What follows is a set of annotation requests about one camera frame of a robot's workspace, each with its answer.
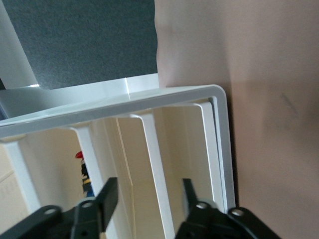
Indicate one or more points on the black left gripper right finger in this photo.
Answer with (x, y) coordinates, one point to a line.
(199, 221)

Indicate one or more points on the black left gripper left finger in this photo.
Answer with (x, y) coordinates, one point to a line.
(109, 199)

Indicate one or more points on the white drawer cabinet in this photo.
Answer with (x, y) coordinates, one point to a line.
(124, 107)

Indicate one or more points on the brown table mat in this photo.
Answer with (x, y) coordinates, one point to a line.
(274, 99)

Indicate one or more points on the white background post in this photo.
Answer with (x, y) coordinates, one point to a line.
(12, 49)

